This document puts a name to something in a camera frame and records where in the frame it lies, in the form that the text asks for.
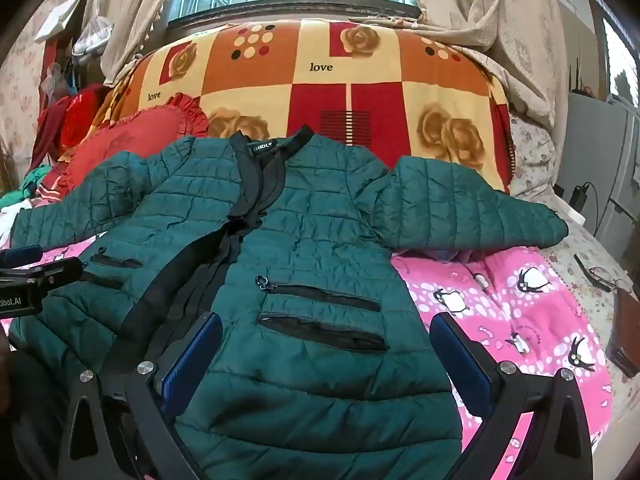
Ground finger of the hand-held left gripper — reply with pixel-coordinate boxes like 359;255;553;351
0;245;45;267
0;257;83;290

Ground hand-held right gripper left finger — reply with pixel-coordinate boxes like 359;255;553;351
57;312;224;480

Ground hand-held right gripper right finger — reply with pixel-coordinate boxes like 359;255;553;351
430;312;608;480

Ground green puffer jacket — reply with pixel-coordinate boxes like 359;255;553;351
9;127;570;480

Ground green cloth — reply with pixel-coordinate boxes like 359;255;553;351
0;167;48;211

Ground pink penguin blanket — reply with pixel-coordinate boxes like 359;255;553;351
0;237;615;480

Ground red heart ruffled pillow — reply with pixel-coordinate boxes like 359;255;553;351
40;94;210;196

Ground red cloth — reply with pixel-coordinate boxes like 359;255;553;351
37;85;108;161

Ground eyeglasses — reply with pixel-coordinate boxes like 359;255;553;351
574;254;632;294

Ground black power adapter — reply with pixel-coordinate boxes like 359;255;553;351
552;182;601;211

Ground floral bed sheet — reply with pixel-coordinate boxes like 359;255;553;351
509;114;640;378

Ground clear plastic bag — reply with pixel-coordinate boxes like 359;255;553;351
72;15;112;56

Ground white board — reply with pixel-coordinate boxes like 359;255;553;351
34;0;83;43

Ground beige curtain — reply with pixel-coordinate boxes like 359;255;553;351
415;0;571;116
82;0;186;86

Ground white cabinet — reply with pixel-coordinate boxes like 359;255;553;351
555;92;640;241

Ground orange floral patchwork blanket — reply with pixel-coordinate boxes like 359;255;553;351
100;19;516;196

